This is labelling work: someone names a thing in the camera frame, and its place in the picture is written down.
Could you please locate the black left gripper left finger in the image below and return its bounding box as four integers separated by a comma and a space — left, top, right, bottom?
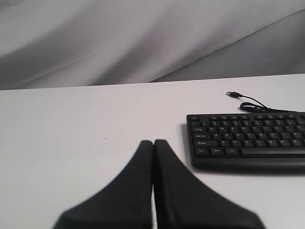
54, 140, 153, 229

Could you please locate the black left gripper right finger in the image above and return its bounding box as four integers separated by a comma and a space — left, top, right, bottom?
154, 140, 264, 229

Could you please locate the black acer keyboard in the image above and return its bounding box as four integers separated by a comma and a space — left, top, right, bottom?
186, 112, 305, 174

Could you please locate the grey backdrop cloth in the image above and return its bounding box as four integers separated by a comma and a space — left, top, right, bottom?
0, 0, 305, 90

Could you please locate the black USB cable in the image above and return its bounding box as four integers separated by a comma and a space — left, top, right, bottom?
225, 90, 305, 114

